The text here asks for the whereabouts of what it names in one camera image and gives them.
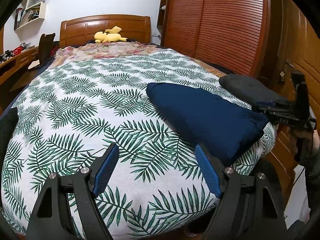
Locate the black folded garment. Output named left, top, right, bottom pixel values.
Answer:
left=0, top=107, right=18, bottom=170

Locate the wooden desk cabinet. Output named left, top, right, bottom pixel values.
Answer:
left=0, top=45, right=40, bottom=116

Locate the floral pink blanket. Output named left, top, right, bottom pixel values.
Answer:
left=50, top=42, right=163, bottom=68

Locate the yellow plush toy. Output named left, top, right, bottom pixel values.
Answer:
left=94, top=26, right=127, bottom=43

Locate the white wall shelf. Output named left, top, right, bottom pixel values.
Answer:
left=14, top=0, right=46, bottom=30

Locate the dark grey folded garment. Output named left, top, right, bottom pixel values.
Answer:
left=219, top=74, right=287, bottom=105

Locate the wooden door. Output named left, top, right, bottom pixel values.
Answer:
left=272, top=0, right=319, bottom=203

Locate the dark wooden chair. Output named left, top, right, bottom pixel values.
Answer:
left=28, top=33, right=56, bottom=70

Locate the right hand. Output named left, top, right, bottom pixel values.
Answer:
left=291, top=129, right=319, bottom=166

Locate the red basket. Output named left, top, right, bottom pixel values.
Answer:
left=12, top=46, right=23, bottom=56

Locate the wooden headboard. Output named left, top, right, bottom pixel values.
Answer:
left=60, top=14, right=151, bottom=48

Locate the wooden louvered wardrobe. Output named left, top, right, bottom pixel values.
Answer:
left=161, top=0, right=271, bottom=77

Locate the navy blue suit jacket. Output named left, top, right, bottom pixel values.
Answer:
left=146, top=82, right=268, bottom=165

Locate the green leaf print bedsheet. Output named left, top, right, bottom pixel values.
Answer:
left=1, top=48, right=277, bottom=239

